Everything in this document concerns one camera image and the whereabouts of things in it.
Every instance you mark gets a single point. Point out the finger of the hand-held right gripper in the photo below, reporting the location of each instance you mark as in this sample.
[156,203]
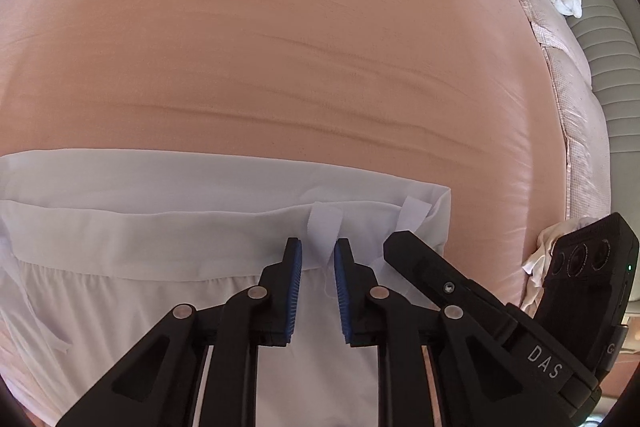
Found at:
[425,264]

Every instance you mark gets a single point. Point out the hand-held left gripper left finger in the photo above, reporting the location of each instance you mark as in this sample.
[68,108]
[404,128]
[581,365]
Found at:
[296,292]

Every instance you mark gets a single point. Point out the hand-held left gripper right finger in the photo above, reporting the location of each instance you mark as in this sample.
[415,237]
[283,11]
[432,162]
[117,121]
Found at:
[342,292]

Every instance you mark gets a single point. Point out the white garment with navy trim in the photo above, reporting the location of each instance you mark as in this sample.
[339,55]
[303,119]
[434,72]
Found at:
[150,232]

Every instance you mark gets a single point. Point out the cream crumpled cloth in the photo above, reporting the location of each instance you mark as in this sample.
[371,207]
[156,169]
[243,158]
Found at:
[542,252]

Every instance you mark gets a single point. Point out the pink quilt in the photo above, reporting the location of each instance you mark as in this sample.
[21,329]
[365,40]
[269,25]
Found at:
[575,107]

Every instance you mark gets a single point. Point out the bed with peach pink sheet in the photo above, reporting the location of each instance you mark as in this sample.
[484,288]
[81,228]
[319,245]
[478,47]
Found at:
[300,32]

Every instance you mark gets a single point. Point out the grey padded headboard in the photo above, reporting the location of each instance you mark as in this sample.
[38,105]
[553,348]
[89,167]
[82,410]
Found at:
[615,72]

